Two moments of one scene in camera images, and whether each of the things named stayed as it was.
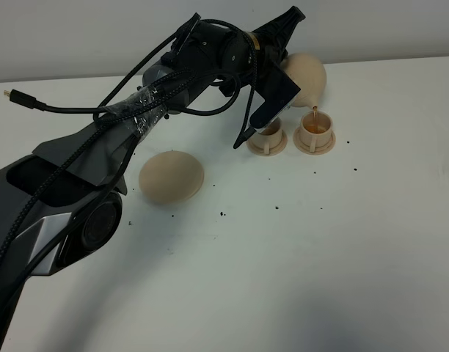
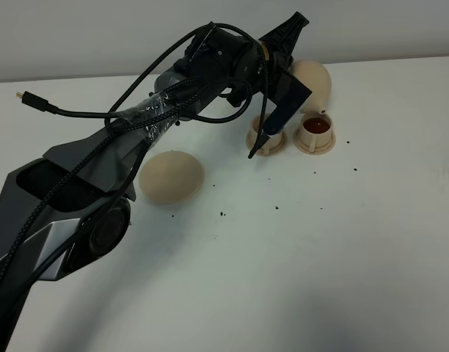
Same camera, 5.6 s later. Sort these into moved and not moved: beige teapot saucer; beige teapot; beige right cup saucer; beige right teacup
Moved: beige teapot
Not moved: beige right teacup; beige right cup saucer; beige teapot saucer
